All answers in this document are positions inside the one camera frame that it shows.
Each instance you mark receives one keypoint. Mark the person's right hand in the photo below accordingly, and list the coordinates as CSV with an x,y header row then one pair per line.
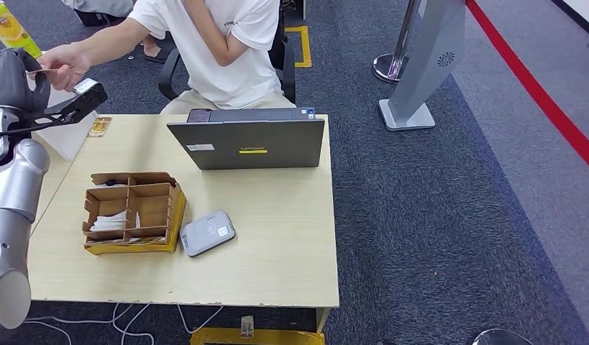
x,y
65,64

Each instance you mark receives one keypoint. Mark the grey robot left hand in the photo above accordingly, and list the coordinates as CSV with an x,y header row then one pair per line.
x,y
10,81

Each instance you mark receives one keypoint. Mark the patterned ID card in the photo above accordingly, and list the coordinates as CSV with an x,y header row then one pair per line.
x,y
39,72

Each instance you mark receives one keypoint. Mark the white room key cards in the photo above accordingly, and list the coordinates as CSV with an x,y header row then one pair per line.
x,y
108,222

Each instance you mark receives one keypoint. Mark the person's left forearm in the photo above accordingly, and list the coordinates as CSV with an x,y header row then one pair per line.
x,y
211,35

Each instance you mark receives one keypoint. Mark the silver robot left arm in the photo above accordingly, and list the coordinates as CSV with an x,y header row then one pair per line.
x,y
13,185

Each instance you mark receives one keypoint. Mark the person's right forearm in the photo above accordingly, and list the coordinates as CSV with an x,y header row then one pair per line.
x,y
115,40

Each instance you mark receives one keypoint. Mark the person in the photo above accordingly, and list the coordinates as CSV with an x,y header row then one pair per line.
x,y
227,57
153,47

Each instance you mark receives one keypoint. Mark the patterned card stack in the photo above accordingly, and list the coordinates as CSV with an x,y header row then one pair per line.
x,y
145,239

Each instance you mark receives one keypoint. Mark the grey card reader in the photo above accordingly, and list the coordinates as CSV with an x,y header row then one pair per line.
x,y
207,233

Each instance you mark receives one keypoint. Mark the yellow-green drink carton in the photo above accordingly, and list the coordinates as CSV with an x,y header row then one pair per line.
x,y
13,31

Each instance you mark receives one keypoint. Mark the white shelf unit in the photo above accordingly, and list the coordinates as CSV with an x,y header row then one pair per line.
x,y
68,140

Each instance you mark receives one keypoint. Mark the small black object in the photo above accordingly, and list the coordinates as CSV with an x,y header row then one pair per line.
x,y
110,182

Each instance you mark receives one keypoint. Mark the dark smartphone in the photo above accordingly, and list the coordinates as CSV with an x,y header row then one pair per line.
x,y
199,115

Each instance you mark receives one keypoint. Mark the cardboard divider box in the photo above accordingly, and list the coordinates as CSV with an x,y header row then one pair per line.
x,y
151,209

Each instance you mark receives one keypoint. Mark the grey Lenovo laptop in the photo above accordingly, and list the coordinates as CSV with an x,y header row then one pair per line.
x,y
253,143

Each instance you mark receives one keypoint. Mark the black office chair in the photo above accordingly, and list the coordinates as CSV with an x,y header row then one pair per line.
x,y
289,71

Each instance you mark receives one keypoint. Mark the chrome stanchion pole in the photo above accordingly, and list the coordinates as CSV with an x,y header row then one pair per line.
x,y
393,66

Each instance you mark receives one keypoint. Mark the grey kiosk stand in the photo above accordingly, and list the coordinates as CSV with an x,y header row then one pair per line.
x,y
425,62

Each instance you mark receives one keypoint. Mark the wooden table leg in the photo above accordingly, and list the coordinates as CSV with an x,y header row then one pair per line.
x,y
322,319

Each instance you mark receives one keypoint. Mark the chrome stanchion base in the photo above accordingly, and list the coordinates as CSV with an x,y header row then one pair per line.
x,y
501,338

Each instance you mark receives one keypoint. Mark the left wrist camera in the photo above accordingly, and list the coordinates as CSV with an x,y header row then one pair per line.
x,y
87,87

